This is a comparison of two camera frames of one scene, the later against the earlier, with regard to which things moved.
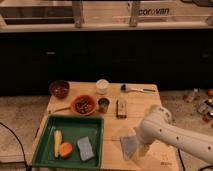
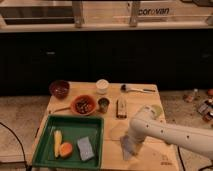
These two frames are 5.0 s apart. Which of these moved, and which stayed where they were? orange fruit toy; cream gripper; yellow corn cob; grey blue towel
Moved: cream gripper
Stayed: yellow corn cob; grey blue towel; orange fruit toy
